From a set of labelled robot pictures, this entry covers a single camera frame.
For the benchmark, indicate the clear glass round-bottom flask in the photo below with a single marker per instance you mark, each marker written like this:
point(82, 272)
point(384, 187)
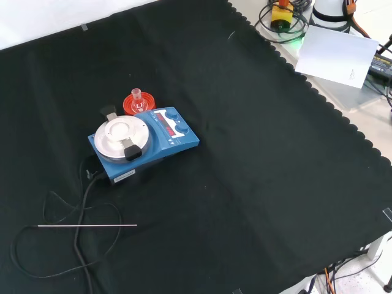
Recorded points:
point(137, 102)

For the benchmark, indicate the heater with blue base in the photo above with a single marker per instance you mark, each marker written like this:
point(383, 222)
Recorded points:
point(180, 141)

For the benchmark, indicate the black bench cloth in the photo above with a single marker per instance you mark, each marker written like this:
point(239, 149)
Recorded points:
point(245, 168)

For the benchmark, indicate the thin steel probe rod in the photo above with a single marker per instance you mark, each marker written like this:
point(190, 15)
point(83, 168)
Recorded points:
point(92, 225)

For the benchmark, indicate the grey tape strip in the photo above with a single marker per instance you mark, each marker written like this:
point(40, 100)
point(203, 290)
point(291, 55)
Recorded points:
point(84, 27)
point(237, 291)
point(387, 214)

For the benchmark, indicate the yellow stop button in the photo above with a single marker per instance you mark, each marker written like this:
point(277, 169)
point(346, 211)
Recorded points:
point(281, 15)

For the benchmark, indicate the pale board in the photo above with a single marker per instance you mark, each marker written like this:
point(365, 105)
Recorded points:
point(333, 55)

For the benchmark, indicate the black power adapter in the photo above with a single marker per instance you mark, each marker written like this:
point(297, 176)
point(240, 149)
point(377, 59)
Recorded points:
point(381, 64)

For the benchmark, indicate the black tripod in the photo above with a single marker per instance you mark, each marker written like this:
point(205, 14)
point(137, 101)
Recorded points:
point(386, 45)

